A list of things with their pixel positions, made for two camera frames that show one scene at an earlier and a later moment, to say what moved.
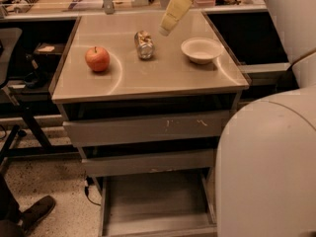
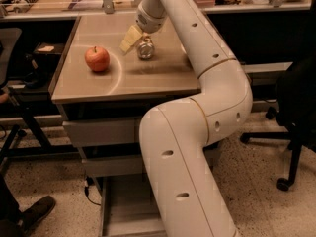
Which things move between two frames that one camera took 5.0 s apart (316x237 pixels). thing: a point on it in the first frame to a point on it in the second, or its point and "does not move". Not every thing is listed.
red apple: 97,58 does not move
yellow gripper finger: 178,7 to 133,35
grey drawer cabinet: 148,113 does not move
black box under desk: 45,58 does not move
